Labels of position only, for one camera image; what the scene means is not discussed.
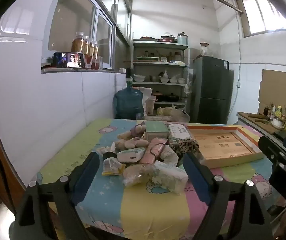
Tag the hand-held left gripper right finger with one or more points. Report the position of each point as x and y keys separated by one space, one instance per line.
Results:
x=195 y=177

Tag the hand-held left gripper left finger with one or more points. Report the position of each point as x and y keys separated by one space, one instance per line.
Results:
x=85 y=177

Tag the white diaper pack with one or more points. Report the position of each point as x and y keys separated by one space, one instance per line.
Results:
x=170 y=180

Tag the small yellow white packet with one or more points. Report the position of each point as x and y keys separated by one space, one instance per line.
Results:
x=110 y=166

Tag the white printed cloth roll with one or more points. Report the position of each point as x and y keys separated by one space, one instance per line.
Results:
x=170 y=155

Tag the leopard print pouch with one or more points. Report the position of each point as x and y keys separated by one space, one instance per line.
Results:
x=183 y=145

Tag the shallow orange-rimmed cardboard tray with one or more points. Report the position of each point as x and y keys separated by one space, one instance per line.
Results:
x=223 y=142

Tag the white and blue packet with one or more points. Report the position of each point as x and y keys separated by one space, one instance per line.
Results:
x=130 y=155

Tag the clear bag beige filling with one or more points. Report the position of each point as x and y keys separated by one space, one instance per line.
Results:
x=138 y=176

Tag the floral soft tissue pack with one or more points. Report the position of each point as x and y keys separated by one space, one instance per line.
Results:
x=180 y=131

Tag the black induction cooktop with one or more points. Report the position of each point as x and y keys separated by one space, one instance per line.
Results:
x=281 y=135

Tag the white bowl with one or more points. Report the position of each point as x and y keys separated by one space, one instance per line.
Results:
x=277 y=124

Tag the wooden cutting board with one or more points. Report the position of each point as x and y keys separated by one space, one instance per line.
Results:
x=254 y=125

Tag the row of condiment bottles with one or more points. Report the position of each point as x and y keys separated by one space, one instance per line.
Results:
x=278 y=111

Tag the kitchen counter cabinet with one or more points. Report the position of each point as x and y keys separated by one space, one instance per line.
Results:
x=244 y=121

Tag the cardboard sheet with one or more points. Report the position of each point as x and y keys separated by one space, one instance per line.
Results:
x=277 y=87

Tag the plastic bag of food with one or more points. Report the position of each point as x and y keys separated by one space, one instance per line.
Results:
x=180 y=116

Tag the green cardboard box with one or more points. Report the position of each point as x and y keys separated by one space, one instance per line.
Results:
x=155 y=127

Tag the pale flat package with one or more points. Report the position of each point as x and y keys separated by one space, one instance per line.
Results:
x=155 y=117

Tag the black wok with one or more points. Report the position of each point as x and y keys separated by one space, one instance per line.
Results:
x=173 y=97

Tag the dark refrigerator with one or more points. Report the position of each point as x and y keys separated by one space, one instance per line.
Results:
x=210 y=92

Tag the pink plastic container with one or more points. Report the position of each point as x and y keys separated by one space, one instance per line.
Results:
x=150 y=105

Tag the blue water jug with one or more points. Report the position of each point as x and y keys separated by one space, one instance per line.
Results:
x=128 y=102

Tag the white sack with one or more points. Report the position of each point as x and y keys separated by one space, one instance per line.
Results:
x=143 y=92

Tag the row of white bowls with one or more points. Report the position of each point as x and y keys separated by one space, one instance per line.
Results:
x=164 y=80

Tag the black water pump dispenser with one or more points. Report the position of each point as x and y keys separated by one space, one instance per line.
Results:
x=129 y=77

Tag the clear drinking glass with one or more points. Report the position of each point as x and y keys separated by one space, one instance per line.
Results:
x=101 y=62

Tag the smartphone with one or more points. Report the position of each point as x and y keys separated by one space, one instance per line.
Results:
x=68 y=60

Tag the glass jar with lid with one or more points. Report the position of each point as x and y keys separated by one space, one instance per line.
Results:
x=205 y=49

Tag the row of jars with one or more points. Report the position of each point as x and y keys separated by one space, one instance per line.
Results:
x=158 y=55

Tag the barred window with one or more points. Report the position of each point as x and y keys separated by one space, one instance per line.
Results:
x=262 y=15

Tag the metal shelf rack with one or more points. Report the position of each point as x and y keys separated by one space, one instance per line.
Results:
x=158 y=45

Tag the teal canister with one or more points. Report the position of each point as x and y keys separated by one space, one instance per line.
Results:
x=182 y=39

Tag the red pot glass lid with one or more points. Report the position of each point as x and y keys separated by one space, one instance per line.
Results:
x=167 y=38

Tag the flat red pan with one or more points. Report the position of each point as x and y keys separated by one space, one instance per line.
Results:
x=148 y=38

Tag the aluminium sliding window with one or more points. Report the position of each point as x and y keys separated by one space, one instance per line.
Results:
x=70 y=20

